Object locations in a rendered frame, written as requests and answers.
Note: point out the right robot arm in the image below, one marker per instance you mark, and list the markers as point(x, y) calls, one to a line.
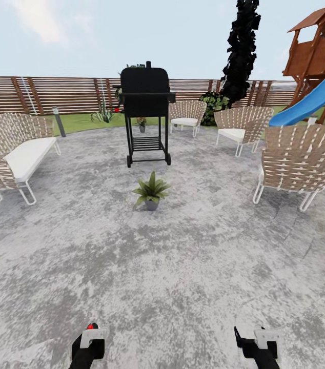
point(263, 349)

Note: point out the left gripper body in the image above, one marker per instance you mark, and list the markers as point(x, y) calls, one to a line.
point(96, 350)

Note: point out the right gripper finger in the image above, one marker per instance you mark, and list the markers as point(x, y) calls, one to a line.
point(238, 338)

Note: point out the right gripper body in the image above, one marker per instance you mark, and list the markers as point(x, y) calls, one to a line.
point(251, 350)

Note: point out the charcoal grill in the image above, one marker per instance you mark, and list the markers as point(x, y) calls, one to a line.
point(145, 93)

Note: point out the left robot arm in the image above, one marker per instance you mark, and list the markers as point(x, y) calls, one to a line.
point(90, 346)

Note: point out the tree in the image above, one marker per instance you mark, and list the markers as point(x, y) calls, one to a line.
point(242, 41)

